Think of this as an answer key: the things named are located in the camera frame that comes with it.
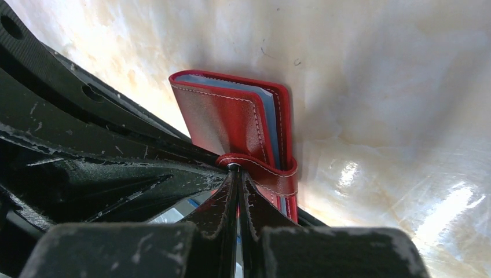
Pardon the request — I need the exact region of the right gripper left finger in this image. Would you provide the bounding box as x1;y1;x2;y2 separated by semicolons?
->
21;169;239;277

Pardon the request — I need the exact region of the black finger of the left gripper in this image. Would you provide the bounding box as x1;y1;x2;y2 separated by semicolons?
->
1;1;226;277

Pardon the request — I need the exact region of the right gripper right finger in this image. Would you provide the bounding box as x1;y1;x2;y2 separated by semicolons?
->
237;171;429;277

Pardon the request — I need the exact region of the red leather card holder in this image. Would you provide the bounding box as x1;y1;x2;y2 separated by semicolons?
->
169;69;298;221

